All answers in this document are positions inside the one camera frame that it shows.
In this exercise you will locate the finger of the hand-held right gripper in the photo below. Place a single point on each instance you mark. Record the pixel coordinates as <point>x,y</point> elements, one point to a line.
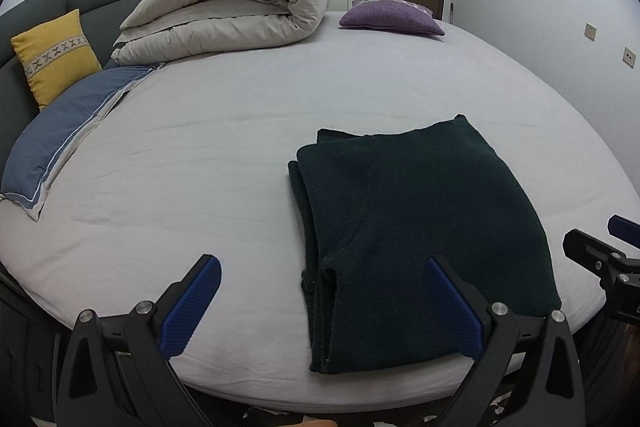
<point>625,231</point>
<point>595,254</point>

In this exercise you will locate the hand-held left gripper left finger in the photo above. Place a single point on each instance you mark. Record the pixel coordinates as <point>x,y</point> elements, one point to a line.
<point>192,307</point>

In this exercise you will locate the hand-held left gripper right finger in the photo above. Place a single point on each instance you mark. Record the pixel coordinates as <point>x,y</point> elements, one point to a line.
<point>452,307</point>

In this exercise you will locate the dark green sweater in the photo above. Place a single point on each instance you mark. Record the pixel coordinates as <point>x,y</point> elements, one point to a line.
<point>425,207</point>

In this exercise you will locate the bed with white sheet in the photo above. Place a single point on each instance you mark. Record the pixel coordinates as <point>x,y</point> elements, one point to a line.
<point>200,157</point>

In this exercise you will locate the blue pillow with white trim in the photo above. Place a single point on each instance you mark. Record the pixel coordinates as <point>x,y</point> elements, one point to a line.
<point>65,122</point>

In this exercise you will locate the yellow pillow with patterned band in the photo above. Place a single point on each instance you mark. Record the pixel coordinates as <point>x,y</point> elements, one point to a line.
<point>55,57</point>

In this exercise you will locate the beige rolled duvet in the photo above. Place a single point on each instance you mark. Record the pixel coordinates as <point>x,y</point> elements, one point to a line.
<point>225,22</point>

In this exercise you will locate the purple pillow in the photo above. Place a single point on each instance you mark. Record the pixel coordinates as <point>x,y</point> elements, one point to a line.
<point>390,17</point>

